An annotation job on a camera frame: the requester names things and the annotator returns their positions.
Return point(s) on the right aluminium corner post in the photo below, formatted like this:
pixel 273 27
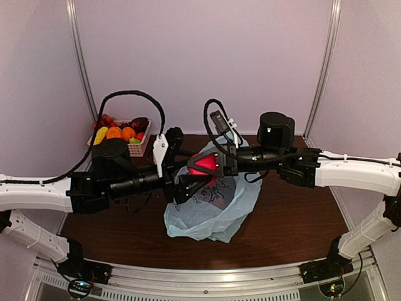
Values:
pixel 331 38

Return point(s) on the left aluminium corner post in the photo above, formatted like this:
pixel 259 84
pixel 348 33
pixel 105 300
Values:
pixel 80 58

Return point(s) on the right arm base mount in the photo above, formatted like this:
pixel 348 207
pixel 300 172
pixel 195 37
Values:
pixel 334 265

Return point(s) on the red lychee bunch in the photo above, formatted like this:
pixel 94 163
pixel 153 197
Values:
pixel 105 121

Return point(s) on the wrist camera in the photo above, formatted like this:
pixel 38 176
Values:
pixel 226 127
pixel 159 151

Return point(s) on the dark red apple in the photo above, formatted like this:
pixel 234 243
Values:
pixel 139 124

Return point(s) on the pink perforated plastic basket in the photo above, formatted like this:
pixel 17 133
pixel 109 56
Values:
pixel 134 150

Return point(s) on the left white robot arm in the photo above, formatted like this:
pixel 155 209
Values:
pixel 20 198

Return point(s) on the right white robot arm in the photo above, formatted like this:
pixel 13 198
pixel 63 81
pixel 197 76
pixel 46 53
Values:
pixel 378 178

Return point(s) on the dark purple grapes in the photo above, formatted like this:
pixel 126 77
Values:
pixel 124 124

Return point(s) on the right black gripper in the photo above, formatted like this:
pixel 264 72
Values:
pixel 230 170

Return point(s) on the light blue printed plastic bag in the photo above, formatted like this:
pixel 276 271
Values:
pixel 215 212

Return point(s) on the front aluminium rail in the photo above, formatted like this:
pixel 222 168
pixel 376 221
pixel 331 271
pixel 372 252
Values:
pixel 282 282

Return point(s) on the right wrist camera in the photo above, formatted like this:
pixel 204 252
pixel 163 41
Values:
pixel 226 127

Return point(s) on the red peach in basket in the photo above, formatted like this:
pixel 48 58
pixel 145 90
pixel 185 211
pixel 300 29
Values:
pixel 140 135

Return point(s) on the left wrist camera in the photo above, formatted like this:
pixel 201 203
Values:
pixel 159 151

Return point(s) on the orange fruit in basket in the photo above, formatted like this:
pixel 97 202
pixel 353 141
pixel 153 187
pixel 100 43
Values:
pixel 128 133

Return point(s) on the aluminium corner post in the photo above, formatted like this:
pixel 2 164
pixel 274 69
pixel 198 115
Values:
pixel 331 38
pixel 80 58

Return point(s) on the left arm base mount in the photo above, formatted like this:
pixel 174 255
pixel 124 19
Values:
pixel 76 266

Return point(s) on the green pear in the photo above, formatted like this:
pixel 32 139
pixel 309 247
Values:
pixel 135 141

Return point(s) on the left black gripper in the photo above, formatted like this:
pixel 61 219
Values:
pixel 170 187

